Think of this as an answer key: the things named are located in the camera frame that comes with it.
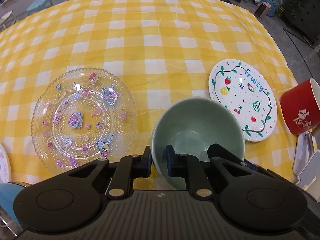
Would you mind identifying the green ceramic bowl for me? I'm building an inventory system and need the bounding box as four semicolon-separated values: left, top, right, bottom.
151;97;245;190

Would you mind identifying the clear glass sticker plate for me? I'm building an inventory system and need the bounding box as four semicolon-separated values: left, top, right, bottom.
31;68;136;174

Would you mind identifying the white fruity painted plate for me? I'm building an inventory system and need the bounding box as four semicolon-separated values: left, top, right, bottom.
208;59;278;142

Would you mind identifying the white sticker plate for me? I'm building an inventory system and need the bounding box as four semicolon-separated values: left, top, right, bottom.
0;144;11;183

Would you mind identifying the blue steel bowl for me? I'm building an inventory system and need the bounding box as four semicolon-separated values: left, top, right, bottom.
1;182;29;239

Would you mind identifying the red ceramic mug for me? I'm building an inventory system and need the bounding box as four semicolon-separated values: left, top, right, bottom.
280;78;320;135

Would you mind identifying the yellow checkered tablecloth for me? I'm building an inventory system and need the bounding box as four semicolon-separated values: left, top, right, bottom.
1;0;297;184

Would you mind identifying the pink heater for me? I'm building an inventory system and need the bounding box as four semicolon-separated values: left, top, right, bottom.
254;2;271;18

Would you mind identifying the light blue plastic stool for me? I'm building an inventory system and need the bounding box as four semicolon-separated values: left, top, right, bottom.
27;0;53;16

